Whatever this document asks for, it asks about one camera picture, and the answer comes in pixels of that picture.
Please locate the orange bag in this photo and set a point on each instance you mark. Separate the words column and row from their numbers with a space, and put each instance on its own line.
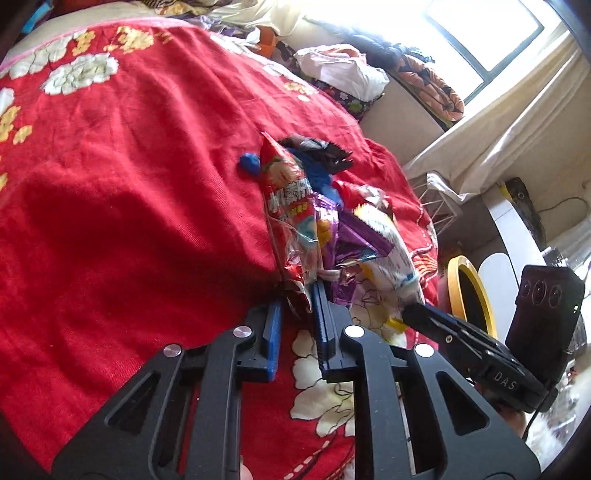
column 267, row 41

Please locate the white wire side table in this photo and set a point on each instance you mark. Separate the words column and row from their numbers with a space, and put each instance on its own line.
column 440, row 201

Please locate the blue small scrap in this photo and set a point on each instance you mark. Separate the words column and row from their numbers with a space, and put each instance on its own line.
column 250, row 162

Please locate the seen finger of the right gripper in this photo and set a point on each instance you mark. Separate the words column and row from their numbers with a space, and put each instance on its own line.
column 433, row 323

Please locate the dinosaur print laundry basket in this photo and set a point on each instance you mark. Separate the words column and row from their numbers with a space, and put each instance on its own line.
column 354, row 106

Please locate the dark jacket on sill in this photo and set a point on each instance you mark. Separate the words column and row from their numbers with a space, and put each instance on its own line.
column 379, row 52

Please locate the cream curtain right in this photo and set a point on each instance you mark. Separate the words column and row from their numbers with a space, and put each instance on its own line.
column 474, row 154

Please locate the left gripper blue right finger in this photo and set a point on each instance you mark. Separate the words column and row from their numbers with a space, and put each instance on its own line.
column 324, row 328

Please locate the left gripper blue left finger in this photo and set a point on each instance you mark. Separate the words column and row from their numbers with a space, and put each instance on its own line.
column 271, row 339

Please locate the black blue wrapper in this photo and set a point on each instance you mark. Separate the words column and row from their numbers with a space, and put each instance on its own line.
column 321, row 160

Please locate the purple snack wrapper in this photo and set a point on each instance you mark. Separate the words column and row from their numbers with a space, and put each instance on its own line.
column 346, row 242

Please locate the white vanity desk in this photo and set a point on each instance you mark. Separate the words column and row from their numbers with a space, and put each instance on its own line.
column 505, row 256

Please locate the white clothes in basket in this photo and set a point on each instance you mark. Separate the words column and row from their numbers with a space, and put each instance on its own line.
column 344, row 67

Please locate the white yellow snack wrapper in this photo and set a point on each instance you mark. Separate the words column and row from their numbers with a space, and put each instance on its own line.
column 393, row 274

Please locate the yellow rimmed black trash bin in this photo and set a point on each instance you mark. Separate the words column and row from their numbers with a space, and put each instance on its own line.
column 468, row 297

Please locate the orange patterned folded quilt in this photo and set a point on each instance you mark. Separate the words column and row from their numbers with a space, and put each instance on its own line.
column 430, row 89

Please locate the red snack wrapper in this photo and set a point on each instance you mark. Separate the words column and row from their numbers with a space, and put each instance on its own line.
column 289, row 202

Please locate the red floral blanket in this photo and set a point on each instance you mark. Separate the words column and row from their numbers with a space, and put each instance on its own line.
column 126, row 221

